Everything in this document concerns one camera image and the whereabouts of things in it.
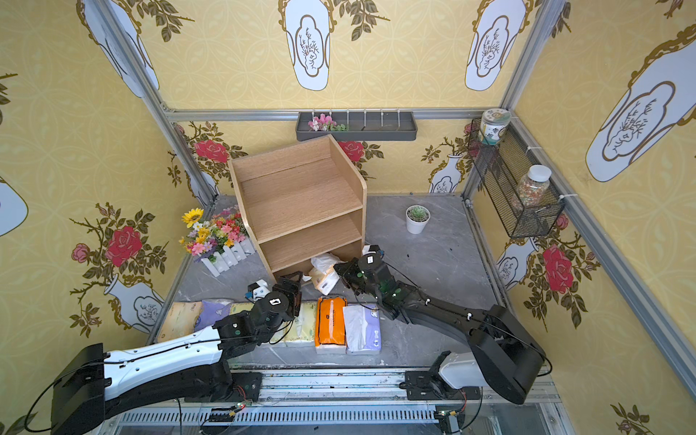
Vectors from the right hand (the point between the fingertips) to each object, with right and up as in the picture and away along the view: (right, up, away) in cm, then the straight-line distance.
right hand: (337, 259), depth 82 cm
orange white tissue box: (-2, -19, -4) cm, 19 cm away
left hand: (-11, -5, -2) cm, 12 cm away
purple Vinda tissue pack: (-39, -16, +2) cm, 42 cm away
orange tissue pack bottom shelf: (-4, -4, -1) cm, 6 cm away
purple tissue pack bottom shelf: (+8, -19, -3) cm, 21 cm away
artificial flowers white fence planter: (-39, +5, +8) cm, 40 cm away
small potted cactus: (+29, +13, +21) cm, 38 cm away
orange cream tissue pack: (-48, -18, 0) cm, 51 cm away
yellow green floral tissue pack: (-31, -15, +3) cm, 35 cm away
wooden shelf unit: (-10, +17, -5) cm, 20 cm away
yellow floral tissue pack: (-10, -20, -2) cm, 22 cm away
